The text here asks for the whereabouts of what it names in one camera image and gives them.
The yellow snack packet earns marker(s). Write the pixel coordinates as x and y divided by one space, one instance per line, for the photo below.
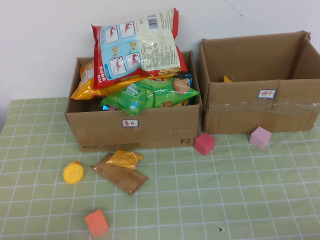
125 157

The yellow rubber duck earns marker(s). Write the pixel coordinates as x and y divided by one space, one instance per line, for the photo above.
73 173

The small blue foil packet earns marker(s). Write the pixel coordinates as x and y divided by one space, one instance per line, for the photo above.
107 108

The blue snack bag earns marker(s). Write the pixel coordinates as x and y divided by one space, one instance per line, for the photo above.
187 77

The green checked tablecloth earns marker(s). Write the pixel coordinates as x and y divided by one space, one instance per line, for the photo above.
200 195

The orange foam cube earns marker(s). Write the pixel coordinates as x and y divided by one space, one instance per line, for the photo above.
96 223

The taped cardboard box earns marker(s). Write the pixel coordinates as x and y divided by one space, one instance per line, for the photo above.
237 117

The pink foam cube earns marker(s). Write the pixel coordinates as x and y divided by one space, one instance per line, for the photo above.
260 138

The brown snack packet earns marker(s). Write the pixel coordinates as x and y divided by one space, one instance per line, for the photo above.
125 178

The red shrimp chip bag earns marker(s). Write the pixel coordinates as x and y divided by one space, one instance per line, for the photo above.
140 50

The white label red writing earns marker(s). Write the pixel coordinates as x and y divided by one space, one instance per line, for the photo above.
266 94
130 123

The orange chip bag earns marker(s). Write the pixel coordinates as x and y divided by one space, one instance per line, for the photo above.
85 90

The cardboard box printed F2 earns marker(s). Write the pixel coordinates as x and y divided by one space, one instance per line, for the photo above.
155 135

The orange packet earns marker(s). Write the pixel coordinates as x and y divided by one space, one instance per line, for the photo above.
227 79

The red foam cube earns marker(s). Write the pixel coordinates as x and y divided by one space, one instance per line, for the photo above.
205 144

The green chip bag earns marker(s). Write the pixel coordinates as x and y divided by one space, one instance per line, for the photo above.
140 97

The clear packing tape strip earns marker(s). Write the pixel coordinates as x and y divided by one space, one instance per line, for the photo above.
250 106

